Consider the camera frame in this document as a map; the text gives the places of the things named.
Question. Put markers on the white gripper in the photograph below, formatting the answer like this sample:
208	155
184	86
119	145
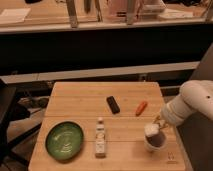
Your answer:
164	119

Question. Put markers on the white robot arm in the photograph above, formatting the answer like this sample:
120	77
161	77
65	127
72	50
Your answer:
191	114

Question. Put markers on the green ceramic plate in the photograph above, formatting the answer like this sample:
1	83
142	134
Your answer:
64	141

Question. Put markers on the orange toy carrot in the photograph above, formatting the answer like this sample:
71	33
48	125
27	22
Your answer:
141	108

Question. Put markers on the black rectangular block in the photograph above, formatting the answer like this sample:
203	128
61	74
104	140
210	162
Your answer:
113	104

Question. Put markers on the dark chair at left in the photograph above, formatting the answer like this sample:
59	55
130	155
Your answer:
11	110

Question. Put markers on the white paper sheet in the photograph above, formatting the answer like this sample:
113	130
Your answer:
9	16

